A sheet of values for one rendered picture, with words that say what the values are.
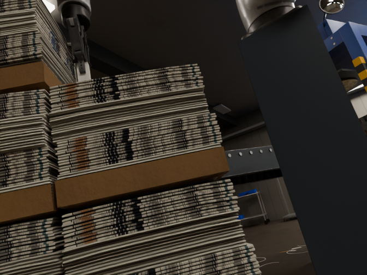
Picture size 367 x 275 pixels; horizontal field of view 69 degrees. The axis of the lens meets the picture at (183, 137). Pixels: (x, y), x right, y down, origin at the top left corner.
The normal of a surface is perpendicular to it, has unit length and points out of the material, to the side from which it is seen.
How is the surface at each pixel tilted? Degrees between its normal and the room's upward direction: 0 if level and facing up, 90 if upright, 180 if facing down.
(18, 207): 92
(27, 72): 92
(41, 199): 92
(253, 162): 90
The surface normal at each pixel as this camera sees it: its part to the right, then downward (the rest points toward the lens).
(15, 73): 0.04, -0.26
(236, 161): 0.41, -0.36
